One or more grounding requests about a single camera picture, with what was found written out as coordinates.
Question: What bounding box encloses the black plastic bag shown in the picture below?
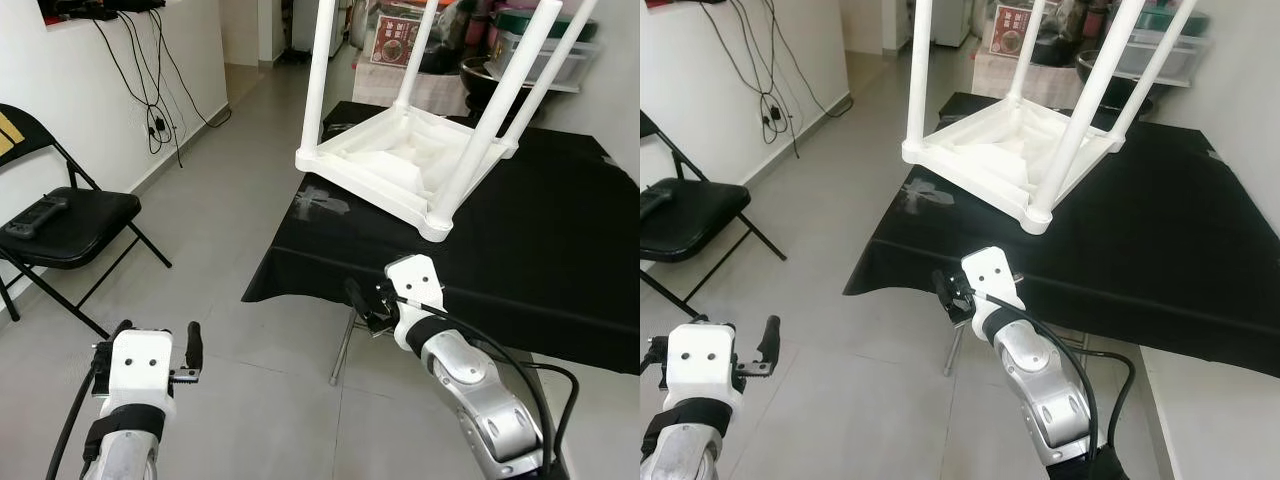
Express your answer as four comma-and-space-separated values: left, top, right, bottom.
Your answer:
420, 10, 471, 76
1035, 5, 1086, 66

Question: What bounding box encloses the black tablecloth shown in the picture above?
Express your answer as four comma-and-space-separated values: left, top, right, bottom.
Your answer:
845, 92, 1280, 379
243, 100, 641, 376

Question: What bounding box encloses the dark shiny tape patch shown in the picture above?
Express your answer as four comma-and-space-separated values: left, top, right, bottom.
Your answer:
295, 185, 351, 219
900, 178, 956, 211

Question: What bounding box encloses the red printed carton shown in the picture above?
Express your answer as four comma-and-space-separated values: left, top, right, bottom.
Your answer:
370, 15, 421, 66
988, 5, 1036, 56

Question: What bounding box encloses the pale low cabinet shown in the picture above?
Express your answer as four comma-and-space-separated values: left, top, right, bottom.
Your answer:
350, 60, 471, 116
972, 50, 1081, 109

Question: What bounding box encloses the black round basin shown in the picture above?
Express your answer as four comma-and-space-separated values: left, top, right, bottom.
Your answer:
460, 55, 531, 111
1075, 50, 1151, 106

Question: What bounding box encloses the green pot lid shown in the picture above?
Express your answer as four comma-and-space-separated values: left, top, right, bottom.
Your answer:
495, 10, 596, 41
1135, 5, 1206, 36

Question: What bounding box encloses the black floor cable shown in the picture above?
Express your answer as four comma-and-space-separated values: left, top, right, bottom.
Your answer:
725, 0, 853, 161
95, 10, 233, 166

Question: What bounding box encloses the white plastic children table top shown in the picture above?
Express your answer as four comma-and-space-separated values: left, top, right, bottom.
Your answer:
902, 95, 1126, 236
295, 105, 521, 243

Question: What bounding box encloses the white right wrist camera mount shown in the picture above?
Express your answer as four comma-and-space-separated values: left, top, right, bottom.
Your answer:
385, 255, 446, 351
962, 247, 1026, 346

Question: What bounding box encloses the black wall mounted screen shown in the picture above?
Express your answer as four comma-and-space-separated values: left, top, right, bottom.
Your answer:
38, 0, 166, 21

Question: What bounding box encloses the black folding chair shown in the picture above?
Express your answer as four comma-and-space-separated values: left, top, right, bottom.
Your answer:
640, 110, 786, 321
0, 103, 171, 336

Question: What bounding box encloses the white rolling cabinet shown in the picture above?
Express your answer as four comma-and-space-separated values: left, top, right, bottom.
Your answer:
290, 0, 351, 56
935, 0, 971, 46

